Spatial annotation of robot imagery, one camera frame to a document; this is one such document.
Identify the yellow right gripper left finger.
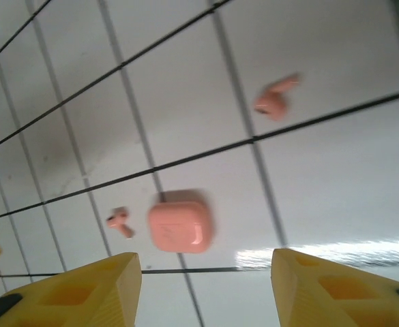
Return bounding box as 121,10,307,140
0,251,143,327

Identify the pink earbud charging case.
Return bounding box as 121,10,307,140
147,189,217,255

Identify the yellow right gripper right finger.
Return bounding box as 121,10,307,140
270,248,399,327

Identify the pink wireless earbud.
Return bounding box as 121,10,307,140
252,72,302,123
106,206,135,240

